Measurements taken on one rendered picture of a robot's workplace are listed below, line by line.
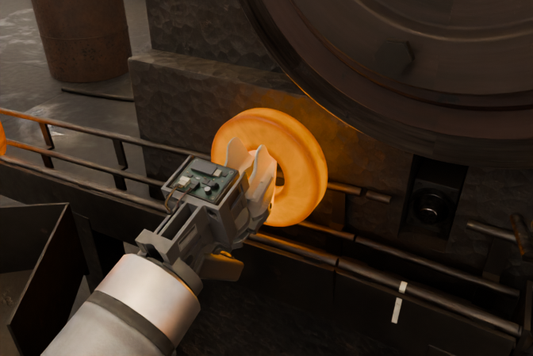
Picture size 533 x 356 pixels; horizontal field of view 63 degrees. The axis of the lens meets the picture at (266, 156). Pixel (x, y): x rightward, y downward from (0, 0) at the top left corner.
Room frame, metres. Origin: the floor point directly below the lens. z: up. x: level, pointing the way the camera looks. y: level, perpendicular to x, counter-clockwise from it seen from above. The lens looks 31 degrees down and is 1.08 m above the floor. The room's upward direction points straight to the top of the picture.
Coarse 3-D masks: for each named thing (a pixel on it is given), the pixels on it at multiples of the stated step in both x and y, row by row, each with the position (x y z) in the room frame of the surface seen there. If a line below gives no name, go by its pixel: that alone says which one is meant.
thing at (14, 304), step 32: (0, 224) 0.48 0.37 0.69; (32, 224) 0.48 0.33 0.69; (64, 224) 0.46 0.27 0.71; (0, 256) 0.48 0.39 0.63; (32, 256) 0.48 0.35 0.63; (64, 256) 0.43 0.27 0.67; (0, 288) 0.45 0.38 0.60; (32, 288) 0.34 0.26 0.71; (64, 288) 0.41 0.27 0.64; (0, 320) 0.39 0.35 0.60; (32, 320) 0.32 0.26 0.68; (64, 320) 0.38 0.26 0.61; (0, 352) 0.34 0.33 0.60; (32, 352) 0.30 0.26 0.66
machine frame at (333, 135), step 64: (192, 0) 0.66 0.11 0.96; (128, 64) 0.66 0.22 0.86; (192, 64) 0.63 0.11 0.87; (256, 64) 0.61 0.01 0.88; (192, 128) 0.60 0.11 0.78; (320, 128) 0.50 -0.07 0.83; (384, 192) 0.45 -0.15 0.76; (512, 192) 0.39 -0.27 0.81; (448, 256) 0.41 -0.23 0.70; (512, 256) 0.38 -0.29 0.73; (256, 320) 0.55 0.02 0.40; (320, 320) 0.49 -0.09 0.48
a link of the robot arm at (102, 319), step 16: (96, 304) 0.25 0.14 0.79; (112, 304) 0.25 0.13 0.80; (80, 320) 0.24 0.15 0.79; (96, 320) 0.23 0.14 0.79; (112, 320) 0.23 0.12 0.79; (128, 320) 0.24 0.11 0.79; (144, 320) 0.24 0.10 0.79; (64, 336) 0.23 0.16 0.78; (80, 336) 0.22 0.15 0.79; (96, 336) 0.22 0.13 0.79; (112, 336) 0.22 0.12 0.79; (128, 336) 0.23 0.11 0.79; (144, 336) 0.23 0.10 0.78; (160, 336) 0.24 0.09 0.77; (48, 352) 0.22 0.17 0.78; (64, 352) 0.21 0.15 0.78; (80, 352) 0.21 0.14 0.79; (96, 352) 0.21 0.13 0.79; (112, 352) 0.21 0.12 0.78; (128, 352) 0.22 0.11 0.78; (144, 352) 0.22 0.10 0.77; (160, 352) 0.23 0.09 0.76
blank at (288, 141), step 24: (240, 120) 0.48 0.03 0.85; (264, 120) 0.46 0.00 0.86; (288, 120) 0.47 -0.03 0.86; (216, 144) 0.49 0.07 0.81; (264, 144) 0.46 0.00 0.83; (288, 144) 0.44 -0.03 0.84; (312, 144) 0.45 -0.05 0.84; (288, 168) 0.44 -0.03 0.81; (312, 168) 0.43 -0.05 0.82; (288, 192) 0.44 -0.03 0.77; (312, 192) 0.42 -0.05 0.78; (288, 216) 0.44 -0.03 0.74
